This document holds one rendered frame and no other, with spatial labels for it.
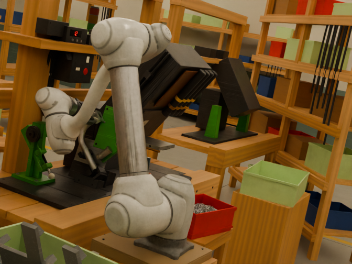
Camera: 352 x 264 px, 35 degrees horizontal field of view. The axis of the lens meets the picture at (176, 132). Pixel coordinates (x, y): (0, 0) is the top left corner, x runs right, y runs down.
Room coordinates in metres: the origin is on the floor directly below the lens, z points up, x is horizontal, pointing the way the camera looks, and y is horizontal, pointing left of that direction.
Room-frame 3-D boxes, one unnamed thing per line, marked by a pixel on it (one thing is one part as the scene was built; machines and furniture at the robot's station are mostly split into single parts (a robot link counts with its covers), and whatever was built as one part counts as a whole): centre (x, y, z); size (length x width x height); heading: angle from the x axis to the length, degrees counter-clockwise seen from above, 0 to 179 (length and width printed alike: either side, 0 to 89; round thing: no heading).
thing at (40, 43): (2.91, 0.56, 1.52); 0.90 x 0.25 x 0.04; 154
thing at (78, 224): (2.67, 0.08, 0.82); 1.50 x 0.14 x 0.15; 154
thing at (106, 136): (2.70, 0.30, 1.17); 0.13 x 0.12 x 0.20; 154
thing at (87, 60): (2.78, 0.56, 1.42); 0.17 x 0.12 x 0.15; 154
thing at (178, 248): (2.04, -0.04, 0.91); 0.22 x 0.18 x 0.06; 158
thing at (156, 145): (2.82, 0.20, 1.11); 0.39 x 0.16 x 0.03; 64
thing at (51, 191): (2.79, 0.33, 0.89); 1.10 x 0.42 x 0.02; 154
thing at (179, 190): (2.01, -0.03, 1.05); 0.18 x 0.16 x 0.22; 145
